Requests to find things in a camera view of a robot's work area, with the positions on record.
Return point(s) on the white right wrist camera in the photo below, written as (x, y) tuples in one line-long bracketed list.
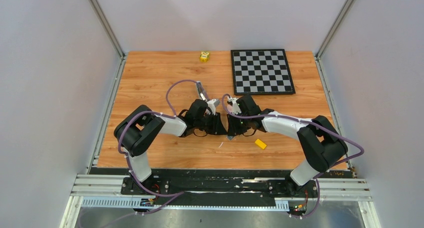
[(233, 106)]

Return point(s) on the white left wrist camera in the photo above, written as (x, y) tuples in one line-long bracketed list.
[(212, 105)]

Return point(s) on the yellow rectangular block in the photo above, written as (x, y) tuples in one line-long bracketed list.
[(260, 144)]

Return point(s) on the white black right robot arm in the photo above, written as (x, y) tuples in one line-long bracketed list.
[(322, 146)]

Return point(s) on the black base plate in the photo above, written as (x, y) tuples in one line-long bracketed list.
[(172, 181)]

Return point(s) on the black grey chessboard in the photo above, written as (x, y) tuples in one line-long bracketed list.
[(261, 72)]

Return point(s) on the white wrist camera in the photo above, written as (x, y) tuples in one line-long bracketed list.
[(233, 106), (212, 105)]

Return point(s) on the grey staples tray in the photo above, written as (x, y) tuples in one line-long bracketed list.
[(230, 137)]

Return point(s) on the small yellow toy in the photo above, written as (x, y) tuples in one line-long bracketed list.
[(204, 56)]

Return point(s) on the aluminium rail base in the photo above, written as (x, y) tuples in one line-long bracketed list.
[(103, 189)]

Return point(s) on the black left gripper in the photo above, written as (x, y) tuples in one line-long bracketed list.
[(219, 128)]

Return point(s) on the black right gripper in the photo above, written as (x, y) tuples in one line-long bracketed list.
[(233, 128)]

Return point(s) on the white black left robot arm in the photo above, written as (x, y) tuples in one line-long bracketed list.
[(138, 131)]

